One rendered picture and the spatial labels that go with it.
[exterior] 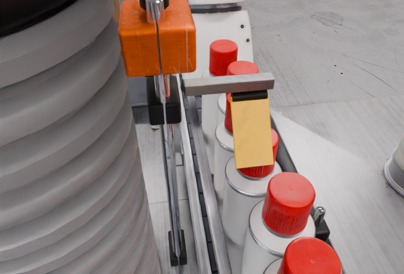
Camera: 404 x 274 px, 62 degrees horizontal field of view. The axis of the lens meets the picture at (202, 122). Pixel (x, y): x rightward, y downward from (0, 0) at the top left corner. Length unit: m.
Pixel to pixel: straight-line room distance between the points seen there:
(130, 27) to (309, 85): 0.66
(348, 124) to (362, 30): 0.51
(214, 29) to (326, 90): 0.41
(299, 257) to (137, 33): 0.16
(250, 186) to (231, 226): 0.07
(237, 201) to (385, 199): 0.29
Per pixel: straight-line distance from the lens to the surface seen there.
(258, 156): 0.27
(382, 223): 0.52
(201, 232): 0.46
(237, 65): 0.37
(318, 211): 0.42
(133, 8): 0.21
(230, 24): 0.47
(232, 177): 0.30
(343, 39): 1.05
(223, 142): 0.33
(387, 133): 0.66
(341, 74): 0.88
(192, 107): 0.50
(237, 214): 0.32
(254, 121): 0.26
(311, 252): 0.22
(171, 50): 0.19
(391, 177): 0.57
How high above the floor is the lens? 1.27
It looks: 41 degrees down
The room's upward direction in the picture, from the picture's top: straight up
